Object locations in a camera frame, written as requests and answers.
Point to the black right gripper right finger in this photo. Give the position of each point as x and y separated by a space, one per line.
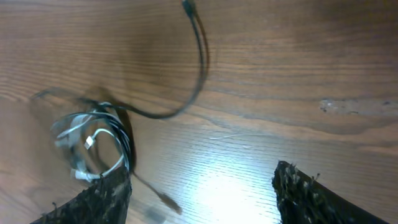
301 199

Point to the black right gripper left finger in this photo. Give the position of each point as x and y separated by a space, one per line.
106 201

